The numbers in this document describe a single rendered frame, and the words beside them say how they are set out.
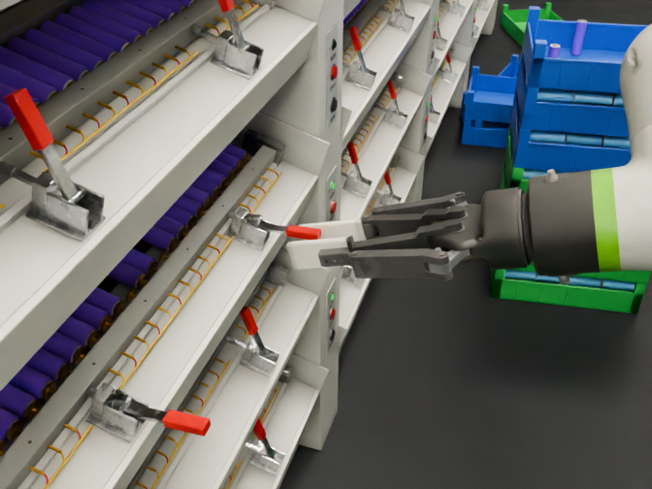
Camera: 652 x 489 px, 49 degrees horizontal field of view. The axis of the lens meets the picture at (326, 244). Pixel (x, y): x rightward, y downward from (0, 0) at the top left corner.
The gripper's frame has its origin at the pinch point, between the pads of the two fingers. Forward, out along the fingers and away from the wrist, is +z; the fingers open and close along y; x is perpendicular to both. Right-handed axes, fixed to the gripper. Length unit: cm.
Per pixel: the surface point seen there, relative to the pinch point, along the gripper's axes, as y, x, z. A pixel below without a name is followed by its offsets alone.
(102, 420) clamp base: -26.3, 0.4, 11.0
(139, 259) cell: -10.4, 5.8, 14.5
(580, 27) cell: 82, -4, -25
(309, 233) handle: 0.4, 1.3, 1.6
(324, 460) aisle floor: 19, -51, 20
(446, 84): 140, -28, 13
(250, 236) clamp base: 0.2, 1.7, 8.3
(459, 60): 159, -27, 11
